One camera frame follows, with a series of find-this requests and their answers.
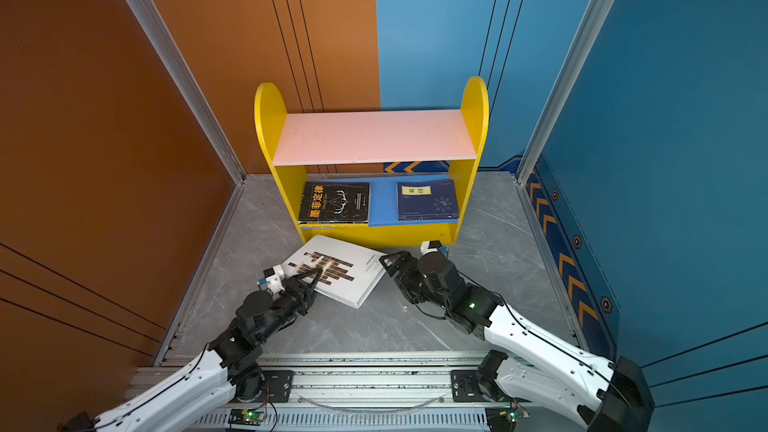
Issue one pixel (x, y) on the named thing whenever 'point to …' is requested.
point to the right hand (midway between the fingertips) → (379, 270)
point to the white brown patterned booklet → (348, 270)
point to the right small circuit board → (504, 419)
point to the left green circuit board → (247, 416)
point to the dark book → (334, 202)
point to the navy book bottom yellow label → (427, 200)
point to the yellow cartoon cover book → (331, 224)
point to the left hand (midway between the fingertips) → (325, 270)
